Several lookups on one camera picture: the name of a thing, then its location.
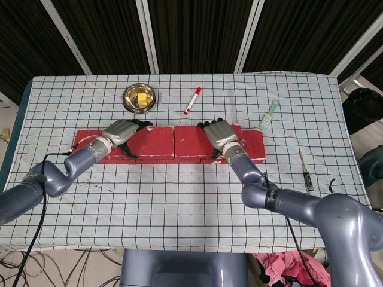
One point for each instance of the red brick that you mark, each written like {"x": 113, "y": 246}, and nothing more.
{"x": 188, "y": 140}
{"x": 155, "y": 140}
{"x": 167, "y": 161}
{"x": 254, "y": 143}
{"x": 85, "y": 136}

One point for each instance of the grey robot torso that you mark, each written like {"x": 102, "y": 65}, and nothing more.
{"x": 182, "y": 269}

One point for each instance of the blue padded table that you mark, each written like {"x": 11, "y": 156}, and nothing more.
{"x": 15, "y": 134}

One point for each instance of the green brush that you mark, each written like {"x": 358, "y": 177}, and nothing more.
{"x": 266, "y": 119}

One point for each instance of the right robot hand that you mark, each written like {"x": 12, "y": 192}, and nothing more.
{"x": 221, "y": 134}

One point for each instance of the metal bowl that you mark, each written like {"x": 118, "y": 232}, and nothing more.
{"x": 131, "y": 100}

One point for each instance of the dark teal bulky object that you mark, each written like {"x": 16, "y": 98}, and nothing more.
{"x": 371, "y": 167}

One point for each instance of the blue thread scrap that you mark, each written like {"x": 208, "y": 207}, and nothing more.
{"x": 331, "y": 185}

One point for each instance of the clear plastic tube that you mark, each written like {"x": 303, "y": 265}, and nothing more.
{"x": 232, "y": 107}

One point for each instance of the yellow block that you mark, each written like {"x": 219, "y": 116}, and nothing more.
{"x": 142, "y": 99}

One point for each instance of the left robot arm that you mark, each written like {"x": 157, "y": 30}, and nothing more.
{"x": 80, "y": 158}

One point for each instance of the black bag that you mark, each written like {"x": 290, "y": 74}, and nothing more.
{"x": 362, "y": 110}

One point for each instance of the red white marker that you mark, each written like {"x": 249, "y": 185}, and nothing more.
{"x": 192, "y": 101}

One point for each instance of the small metal screwdriver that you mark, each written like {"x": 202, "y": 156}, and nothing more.
{"x": 307, "y": 176}

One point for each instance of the checkered tablecloth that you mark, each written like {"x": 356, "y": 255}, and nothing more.
{"x": 167, "y": 209}

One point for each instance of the white partition post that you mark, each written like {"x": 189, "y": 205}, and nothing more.
{"x": 249, "y": 36}
{"x": 148, "y": 36}
{"x": 356, "y": 45}
{"x": 66, "y": 36}

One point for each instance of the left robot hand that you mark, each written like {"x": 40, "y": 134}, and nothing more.
{"x": 119, "y": 133}

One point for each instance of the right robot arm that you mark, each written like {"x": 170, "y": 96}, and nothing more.
{"x": 329, "y": 215}

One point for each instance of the pink cloth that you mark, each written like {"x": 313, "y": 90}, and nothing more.
{"x": 284, "y": 266}

